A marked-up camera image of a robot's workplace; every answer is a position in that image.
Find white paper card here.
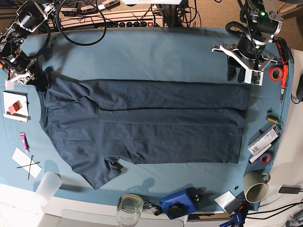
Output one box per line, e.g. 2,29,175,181
12,148,42,178

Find beige ceramic mug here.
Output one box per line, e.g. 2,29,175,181
243,172,271,203

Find orange black pliers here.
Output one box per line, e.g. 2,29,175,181
276,37,289,64

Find white power strip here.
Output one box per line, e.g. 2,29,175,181
59,11,166,29

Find white notepad with red block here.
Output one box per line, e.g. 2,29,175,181
3,92,29,122

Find metal padlock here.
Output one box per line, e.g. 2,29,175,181
143,201,162,216

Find black remote control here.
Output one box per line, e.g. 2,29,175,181
224,191,247,214

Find blue plastic box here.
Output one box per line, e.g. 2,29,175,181
159,188,201,219

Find black hair pins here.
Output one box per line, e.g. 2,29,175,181
18,155,40,180

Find blue clamp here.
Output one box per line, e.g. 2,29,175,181
219,206,249,227

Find red tape roll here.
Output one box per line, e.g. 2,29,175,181
269,66,283,81

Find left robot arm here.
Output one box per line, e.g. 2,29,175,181
212,0,283,86

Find purple tape roll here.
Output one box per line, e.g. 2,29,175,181
258,152,272,165

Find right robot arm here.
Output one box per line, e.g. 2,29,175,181
0,0,56,92

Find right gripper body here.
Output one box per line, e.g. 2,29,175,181
4,56,36,84

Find white business card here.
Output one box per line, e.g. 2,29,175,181
214,191,236,210

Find pink glue tube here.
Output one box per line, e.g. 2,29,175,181
20,132,28,153

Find orange screwdriver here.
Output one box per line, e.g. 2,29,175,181
280,64,288,104

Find grey packaged device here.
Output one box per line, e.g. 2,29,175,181
248,123,282,156

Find light blue table cloth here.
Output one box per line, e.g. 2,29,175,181
0,28,293,211

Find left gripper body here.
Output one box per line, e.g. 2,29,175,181
212,37,277,71

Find frosted plastic cup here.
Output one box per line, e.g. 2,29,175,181
35,172,62,206

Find clear glass jar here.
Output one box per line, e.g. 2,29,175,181
116,193,143,227

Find dark blue T-shirt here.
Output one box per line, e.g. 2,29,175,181
38,70,250,189

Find yellow black battery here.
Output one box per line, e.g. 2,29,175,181
266,115,280,124

